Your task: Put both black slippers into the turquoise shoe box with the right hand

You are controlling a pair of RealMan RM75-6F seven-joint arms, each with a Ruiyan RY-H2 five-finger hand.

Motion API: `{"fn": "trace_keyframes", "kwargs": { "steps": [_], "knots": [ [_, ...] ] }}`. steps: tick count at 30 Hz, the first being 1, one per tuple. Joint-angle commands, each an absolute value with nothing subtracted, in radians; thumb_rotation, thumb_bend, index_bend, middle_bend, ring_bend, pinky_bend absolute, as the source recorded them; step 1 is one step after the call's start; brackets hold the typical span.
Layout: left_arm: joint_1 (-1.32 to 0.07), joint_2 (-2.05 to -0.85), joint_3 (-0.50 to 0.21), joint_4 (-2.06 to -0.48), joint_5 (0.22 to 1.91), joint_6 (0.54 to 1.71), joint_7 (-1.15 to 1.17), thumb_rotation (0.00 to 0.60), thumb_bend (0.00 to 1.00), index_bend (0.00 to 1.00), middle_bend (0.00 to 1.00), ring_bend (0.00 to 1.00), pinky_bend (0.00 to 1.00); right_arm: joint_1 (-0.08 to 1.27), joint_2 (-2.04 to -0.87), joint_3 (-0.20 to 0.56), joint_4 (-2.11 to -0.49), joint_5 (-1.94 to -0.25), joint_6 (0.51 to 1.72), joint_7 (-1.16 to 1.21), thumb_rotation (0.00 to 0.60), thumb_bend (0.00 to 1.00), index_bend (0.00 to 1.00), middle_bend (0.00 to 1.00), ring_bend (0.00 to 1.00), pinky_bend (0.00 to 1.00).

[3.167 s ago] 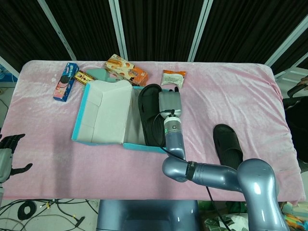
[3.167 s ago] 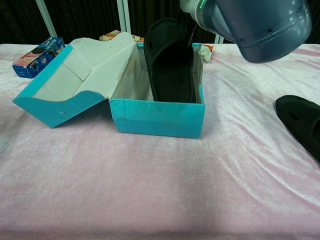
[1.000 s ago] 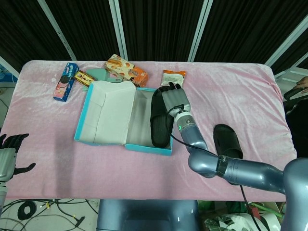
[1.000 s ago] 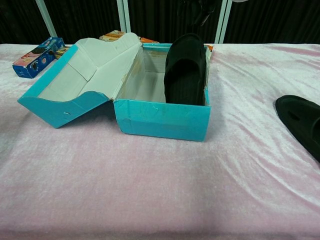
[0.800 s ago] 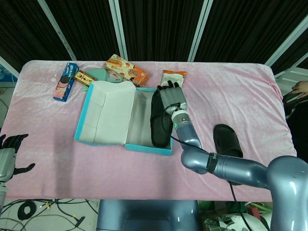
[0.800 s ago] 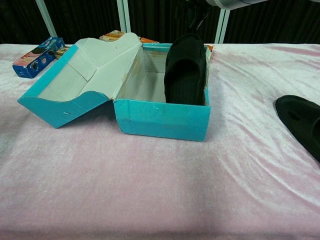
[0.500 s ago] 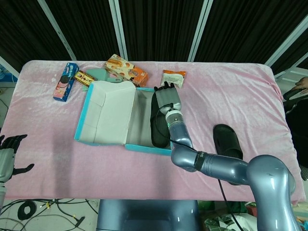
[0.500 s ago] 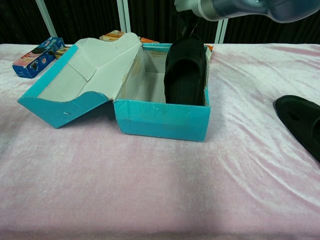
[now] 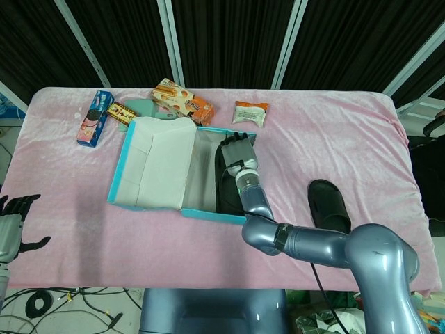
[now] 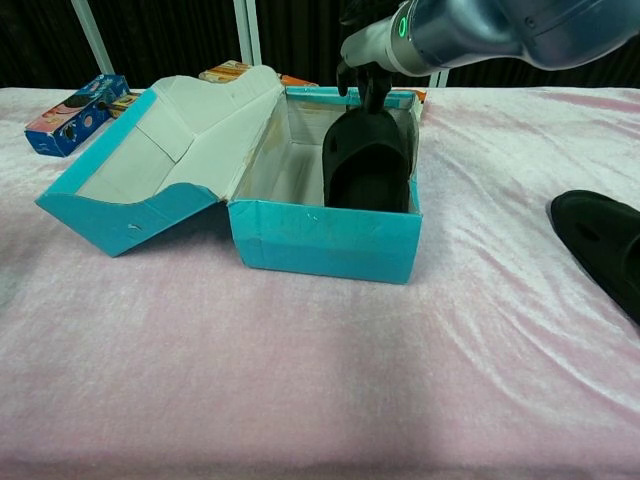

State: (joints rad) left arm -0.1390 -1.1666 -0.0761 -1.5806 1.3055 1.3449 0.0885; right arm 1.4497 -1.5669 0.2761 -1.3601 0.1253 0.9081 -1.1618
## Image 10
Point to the small red yellow box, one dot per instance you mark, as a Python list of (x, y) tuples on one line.
[(124, 102)]

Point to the orange biscuit box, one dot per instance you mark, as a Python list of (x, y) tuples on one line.
[(222, 71)]

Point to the turquoise cardboard shoe box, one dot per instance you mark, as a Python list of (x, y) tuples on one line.
[(320, 240)]

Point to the pink velvet table cloth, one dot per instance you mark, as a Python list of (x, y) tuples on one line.
[(300, 375)]

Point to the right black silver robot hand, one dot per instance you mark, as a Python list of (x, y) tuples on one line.
[(370, 47)]

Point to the white partition post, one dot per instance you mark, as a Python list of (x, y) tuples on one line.
[(248, 30), (92, 35), (439, 79)]

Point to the blue Oreo cookie box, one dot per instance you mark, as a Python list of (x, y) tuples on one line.
[(70, 120)]

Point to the white orange snack packet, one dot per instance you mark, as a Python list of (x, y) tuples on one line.
[(422, 96)]

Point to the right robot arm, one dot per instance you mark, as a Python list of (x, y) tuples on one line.
[(500, 30)]

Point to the black ribbed partition panel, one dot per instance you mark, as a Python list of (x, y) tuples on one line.
[(300, 35), (170, 35), (35, 40), (550, 75)]

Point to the black slipper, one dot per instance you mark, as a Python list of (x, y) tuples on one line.
[(365, 165), (605, 240)]

